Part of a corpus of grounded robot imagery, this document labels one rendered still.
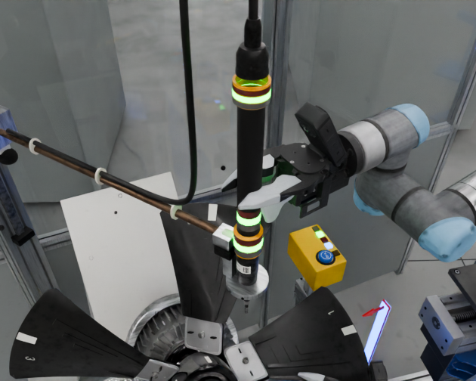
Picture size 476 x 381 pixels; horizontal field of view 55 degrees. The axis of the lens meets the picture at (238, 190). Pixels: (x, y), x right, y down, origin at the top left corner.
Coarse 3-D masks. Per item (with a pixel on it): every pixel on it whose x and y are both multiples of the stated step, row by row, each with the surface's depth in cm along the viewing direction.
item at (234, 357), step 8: (240, 344) 95; (248, 344) 96; (224, 352) 94; (232, 352) 94; (248, 352) 94; (256, 352) 94; (232, 360) 92; (240, 360) 92; (256, 360) 93; (232, 368) 91; (240, 368) 91; (248, 368) 91; (256, 368) 91; (264, 368) 91; (240, 376) 89; (248, 376) 89; (256, 376) 89; (264, 376) 90
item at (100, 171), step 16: (256, 0) 44; (256, 16) 45; (192, 80) 56; (192, 96) 57; (192, 112) 58; (192, 128) 60; (32, 144) 86; (192, 144) 61; (192, 160) 63; (96, 176) 79; (112, 176) 78; (192, 176) 65; (144, 192) 75; (192, 192) 68; (176, 208) 73
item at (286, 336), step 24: (288, 312) 101; (312, 312) 101; (264, 336) 97; (288, 336) 97; (312, 336) 97; (336, 336) 98; (264, 360) 92; (288, 360) 92; (312, 360) 93; (336, 360) 94; (360, 360) 96
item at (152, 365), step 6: (150, 360) 83; (150, 366) 85; (156, 366) 85; (162, 366) 85; (168, 366) 84; (174, 366) 85; (144, 372) 87; (150, 372) 87; (162, 372) 87; (168, 372) 86; (174, 372) 86; (138, 378) 89; (144, 378) 89; (156, 378) 89; (162, 378) 89; (168, 378) 88
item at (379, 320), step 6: (378, 312) 106; (384, 312) 103; (378, 318) 107; (384, 318) 104; (378, 324) 107; (372, 330) 110; (378, 330) 108; (372, 336) 111; (372, 342) 112; (366, 348) 116; (372, 348) 113; (366, 354) 117
